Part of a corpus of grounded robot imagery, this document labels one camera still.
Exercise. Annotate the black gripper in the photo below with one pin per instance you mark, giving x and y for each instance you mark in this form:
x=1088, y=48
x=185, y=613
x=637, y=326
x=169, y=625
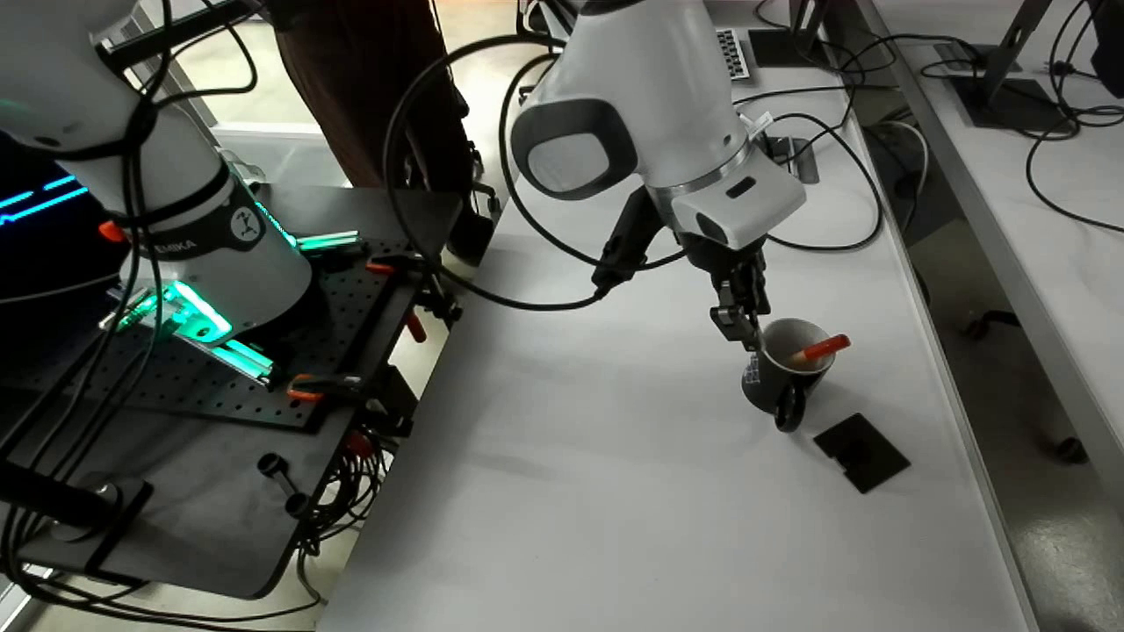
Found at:
x=728, y=273

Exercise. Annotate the black mug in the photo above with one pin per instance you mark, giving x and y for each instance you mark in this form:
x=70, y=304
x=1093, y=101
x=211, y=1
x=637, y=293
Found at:
x=769, y=380

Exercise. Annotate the orange red pen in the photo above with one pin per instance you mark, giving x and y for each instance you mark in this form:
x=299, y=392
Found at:
x=821, y=349

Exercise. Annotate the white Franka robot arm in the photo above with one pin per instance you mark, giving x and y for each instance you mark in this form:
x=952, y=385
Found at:
x=656, y=108

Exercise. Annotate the table power outlet box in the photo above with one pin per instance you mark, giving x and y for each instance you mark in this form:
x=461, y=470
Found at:
x=798, y=157

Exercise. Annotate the black flat square plate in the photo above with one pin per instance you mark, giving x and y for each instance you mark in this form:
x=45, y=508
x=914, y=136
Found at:
x=863, y=454

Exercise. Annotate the perforated grey pad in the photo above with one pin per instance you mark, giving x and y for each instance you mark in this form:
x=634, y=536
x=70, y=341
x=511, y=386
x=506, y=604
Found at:
x=740, y=57

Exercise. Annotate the black rectangular pad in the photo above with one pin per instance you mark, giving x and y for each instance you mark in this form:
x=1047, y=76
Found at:
x=784, y=48

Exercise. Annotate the white adjacent desk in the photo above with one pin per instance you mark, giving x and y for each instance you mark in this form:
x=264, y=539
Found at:
x=1057, y=293

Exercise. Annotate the black monitor stand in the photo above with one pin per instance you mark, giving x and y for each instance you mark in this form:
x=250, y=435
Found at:
x=1014, y=102

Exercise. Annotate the black mounting breadboard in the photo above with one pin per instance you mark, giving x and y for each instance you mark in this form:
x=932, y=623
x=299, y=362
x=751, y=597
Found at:
x=211, y=513

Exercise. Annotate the orange clamp knob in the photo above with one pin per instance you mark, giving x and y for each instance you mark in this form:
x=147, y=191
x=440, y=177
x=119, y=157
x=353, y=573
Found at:
x=111, y=232

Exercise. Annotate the black box blue light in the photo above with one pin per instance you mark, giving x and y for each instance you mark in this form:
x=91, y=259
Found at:
x=47, y=232

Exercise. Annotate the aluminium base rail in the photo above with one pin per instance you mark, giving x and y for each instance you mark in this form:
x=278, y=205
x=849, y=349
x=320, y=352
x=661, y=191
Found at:
x=199, y=321

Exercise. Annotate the black metal frame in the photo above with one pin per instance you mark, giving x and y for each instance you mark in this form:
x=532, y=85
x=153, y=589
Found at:
x=177, y=29

